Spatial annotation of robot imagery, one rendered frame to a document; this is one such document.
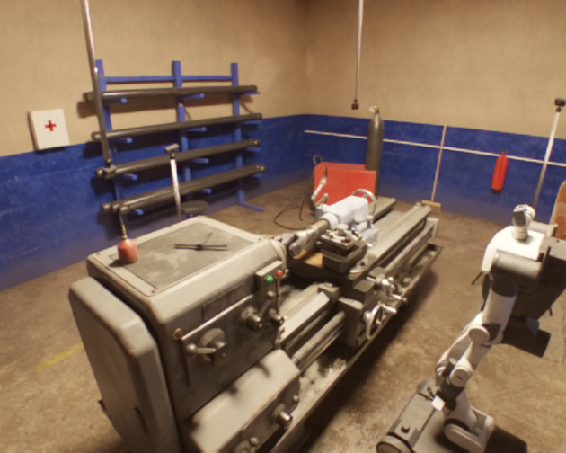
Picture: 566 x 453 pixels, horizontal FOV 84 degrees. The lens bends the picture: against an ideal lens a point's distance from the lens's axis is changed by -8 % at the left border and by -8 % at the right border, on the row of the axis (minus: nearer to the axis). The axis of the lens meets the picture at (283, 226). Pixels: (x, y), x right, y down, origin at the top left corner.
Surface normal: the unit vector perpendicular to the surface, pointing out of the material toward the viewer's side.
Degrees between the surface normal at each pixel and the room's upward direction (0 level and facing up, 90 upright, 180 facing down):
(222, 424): 32
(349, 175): 90
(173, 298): 45
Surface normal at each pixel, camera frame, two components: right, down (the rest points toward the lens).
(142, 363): 0.78, 0.25
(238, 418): 0.41, -0.65
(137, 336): 0.56, -0.46
